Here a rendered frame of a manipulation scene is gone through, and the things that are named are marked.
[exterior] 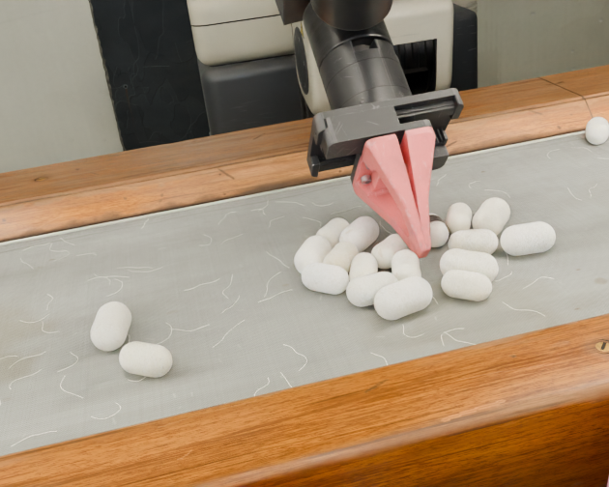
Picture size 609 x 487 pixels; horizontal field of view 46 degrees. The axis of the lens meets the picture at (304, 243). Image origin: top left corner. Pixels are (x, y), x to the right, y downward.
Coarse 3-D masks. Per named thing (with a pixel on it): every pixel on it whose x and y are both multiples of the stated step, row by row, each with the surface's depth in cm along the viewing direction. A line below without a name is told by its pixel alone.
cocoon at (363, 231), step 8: (368, 216) 52; (352, 224) 51; (360, 224) 51; (368, 224) 51; (376, 224) 52; (344, 232) 50; (352, 232) 50; (360, 232) 50; (368, 232) 51; (376, 232) 51; (344, 240) 50; (352, 240) 50; (360, 240) 50; (368, 240) 51; (360, 248) 50
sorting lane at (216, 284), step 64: (320, 192) 62; (448, 192) 59; (512, 192) 57; (576, 192) 56; (0, 256) 58; (64, 256) 56; (128, 256) 55; (192, 256) 54; (256, 256) 53; (512, 256) 48; (576, 256) 47; (0, 320) 49; (64, 320) 48; (192, 320) 46; (256, 320) 45; (320, 320) 44; (384, 320) 43; (448, 320) 43; (512, 320) 42; (576, 320) 41; (0, 384) 42; (64, 384) 41; (128, 384) 41; (192, 384) 40; (256, 384) 39; (0, 448) 37
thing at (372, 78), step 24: (336, 48) 50; (384, 48) 50; (336, 72) 50; (360, 72) 49; (384, 72) 49; (336, 96) 50; (360, 96) 49; (384, 96) 48; (408, 96) 48; (432, 96) 48; (456, 96) 48; (312, 120) 48; (408, 120) 48; (432, 120) 51; (312, 144) 49; (312, 168) 51
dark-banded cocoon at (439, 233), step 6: (432, 222) 50; (438, 222) 50; (432, 228) 50; (438, 228) 50; (444, 228) 50; (432, 234) 50; (438, 234) 50; (444, 234) 50; (432, 240) 50; (438, 240) 50; (444, 240) 50; (432, 246) 50; (438, 246) 50
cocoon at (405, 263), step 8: (400, 256) 46; (408, 256) 46; (416, 256) 47; (392, 264) 47; (400, 264) 45; (408, 264) 45; (416, 264) 46; (392, 272) 46; (400, 272) 45; (408, 272) 45; (416, 272) 45
